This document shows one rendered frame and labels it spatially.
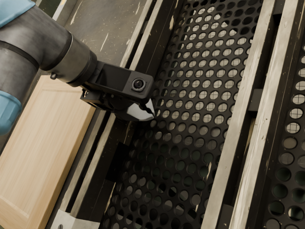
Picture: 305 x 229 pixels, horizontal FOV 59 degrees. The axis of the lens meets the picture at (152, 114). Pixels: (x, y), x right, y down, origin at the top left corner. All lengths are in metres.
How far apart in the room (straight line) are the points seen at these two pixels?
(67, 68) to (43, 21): 0.08
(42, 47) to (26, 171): 0.54
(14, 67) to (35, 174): 0.51
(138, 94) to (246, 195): 0.22
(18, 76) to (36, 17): 0.09
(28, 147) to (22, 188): 0.13
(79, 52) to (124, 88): 0.09
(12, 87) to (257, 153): 0.34
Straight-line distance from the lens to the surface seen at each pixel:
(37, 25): 0.42
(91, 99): 0.52
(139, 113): 0.55
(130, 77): 0.45
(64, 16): 1.25
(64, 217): 0.61
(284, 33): 0.50
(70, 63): 0.44
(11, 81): 0.39
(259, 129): 0.42
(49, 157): 0.82
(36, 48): 0.41
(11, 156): 1.01
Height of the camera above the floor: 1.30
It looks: 8 degrees down
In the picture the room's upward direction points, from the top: straight up
